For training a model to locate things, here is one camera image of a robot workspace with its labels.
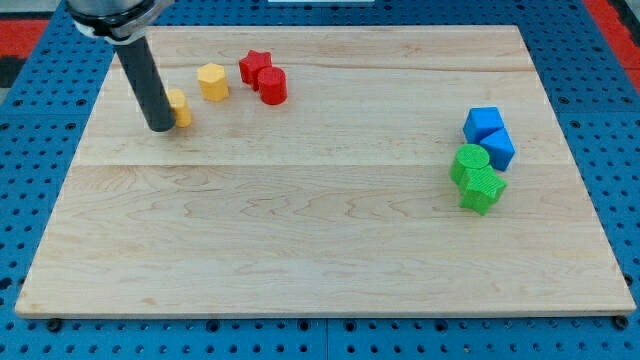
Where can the yellow hexagon block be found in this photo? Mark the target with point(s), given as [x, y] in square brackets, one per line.
[213, 82]

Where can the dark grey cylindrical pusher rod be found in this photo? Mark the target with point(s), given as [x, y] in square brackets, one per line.
[145, 81]

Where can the red cylinder block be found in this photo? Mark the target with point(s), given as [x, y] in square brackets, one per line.
[272, 85]

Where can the blue triangular block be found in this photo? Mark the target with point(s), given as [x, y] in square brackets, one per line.
[500, 148]

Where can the light wooden board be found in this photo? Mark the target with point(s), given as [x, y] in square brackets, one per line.
[336, 203]

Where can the blue cube block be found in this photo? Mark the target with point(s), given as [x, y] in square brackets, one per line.
[482, 122]

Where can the green star block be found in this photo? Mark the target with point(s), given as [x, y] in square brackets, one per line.
[480, 189]

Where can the yellow heart block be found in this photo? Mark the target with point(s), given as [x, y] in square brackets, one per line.
[180, 107]

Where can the green cylinder block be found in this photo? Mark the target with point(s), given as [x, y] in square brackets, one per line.
[468, 156]

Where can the red star block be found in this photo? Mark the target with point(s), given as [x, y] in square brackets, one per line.
[251, 65]

